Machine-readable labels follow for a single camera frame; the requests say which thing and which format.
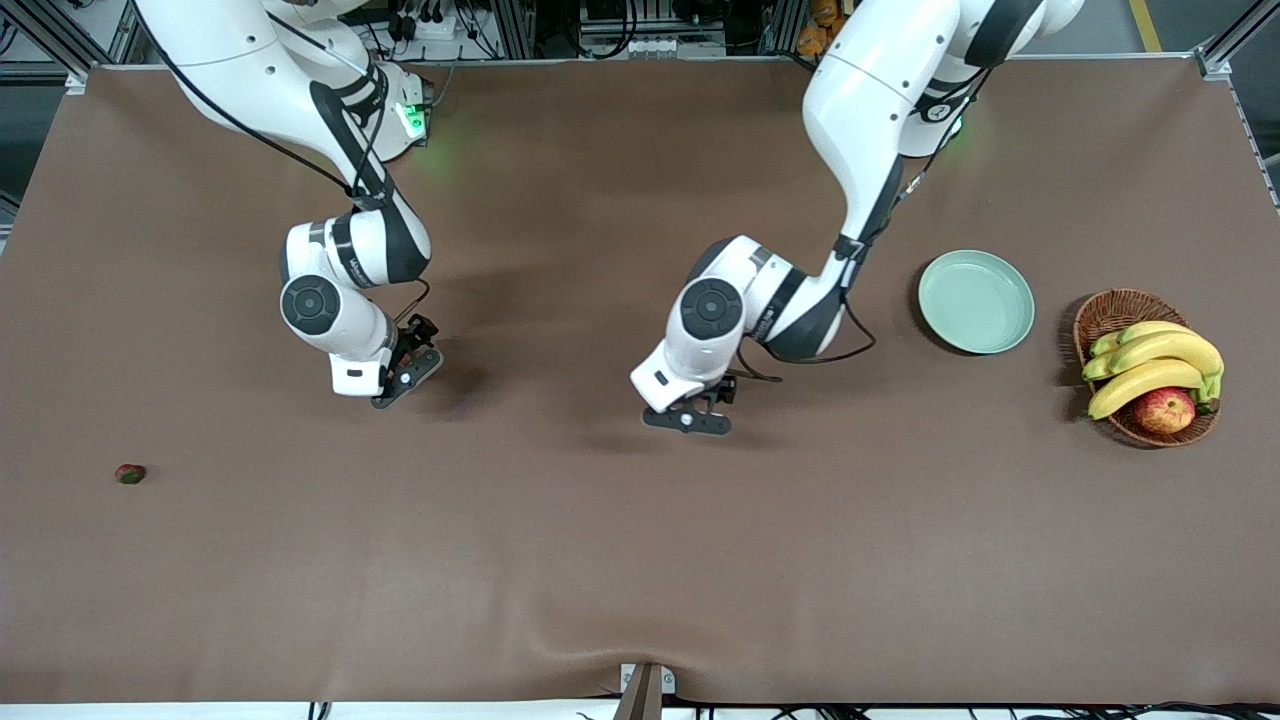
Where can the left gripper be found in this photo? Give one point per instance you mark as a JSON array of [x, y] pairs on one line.
[[722, 387]]

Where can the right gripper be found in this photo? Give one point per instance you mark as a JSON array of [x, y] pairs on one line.
[[417, 331]]

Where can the red strawberry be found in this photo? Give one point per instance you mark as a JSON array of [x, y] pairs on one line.
[[130, 473]]

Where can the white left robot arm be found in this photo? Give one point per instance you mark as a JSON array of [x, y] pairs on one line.
[[880, 100]]

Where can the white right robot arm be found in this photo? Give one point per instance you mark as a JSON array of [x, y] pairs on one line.
[[310, 305]]

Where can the light green round plate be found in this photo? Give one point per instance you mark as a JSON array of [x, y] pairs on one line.
[[975, 300]]

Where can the brown table cover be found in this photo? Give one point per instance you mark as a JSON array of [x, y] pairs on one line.
[[640, 560]]

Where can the white power strip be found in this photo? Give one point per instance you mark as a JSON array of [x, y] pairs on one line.
[[440, 28]]

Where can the orange bread roll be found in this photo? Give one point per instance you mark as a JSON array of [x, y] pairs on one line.
[[810, 40], [826, 12]]

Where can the brown wicker basket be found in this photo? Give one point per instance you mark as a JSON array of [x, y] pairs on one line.
[[1092, 325]]

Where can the yellow banana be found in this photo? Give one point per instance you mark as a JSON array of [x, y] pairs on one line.
[[1150, 330], [1140, 385], [1170, 350]]

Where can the red apple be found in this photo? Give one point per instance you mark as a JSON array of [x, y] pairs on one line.
[[1165, 410]]

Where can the metal mount bracket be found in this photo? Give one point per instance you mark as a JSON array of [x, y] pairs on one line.
[[645, 695]]

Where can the aluminium frame profile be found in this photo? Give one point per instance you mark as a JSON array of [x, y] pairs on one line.
[[782, 25], [508, 28], [60, 45], [1235, 35]]

